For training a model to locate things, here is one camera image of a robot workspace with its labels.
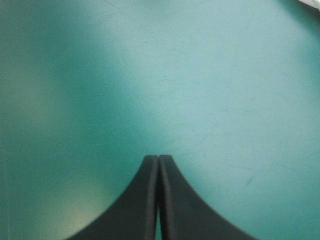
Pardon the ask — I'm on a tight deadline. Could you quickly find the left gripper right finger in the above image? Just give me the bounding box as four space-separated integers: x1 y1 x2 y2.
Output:
158 154 258 240

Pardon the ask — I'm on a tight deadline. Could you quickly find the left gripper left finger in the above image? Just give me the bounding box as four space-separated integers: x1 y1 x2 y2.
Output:
65 154 160 240

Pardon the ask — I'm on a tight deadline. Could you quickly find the white T-shirt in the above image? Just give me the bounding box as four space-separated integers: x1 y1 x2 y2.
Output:
297 0 320 9

